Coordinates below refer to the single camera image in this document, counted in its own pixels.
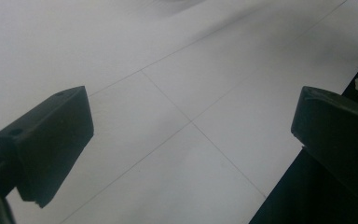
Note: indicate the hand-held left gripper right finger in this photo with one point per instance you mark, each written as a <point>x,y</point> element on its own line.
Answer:
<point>338,143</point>

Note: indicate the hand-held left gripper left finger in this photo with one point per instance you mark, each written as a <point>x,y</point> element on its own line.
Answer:
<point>49,143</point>

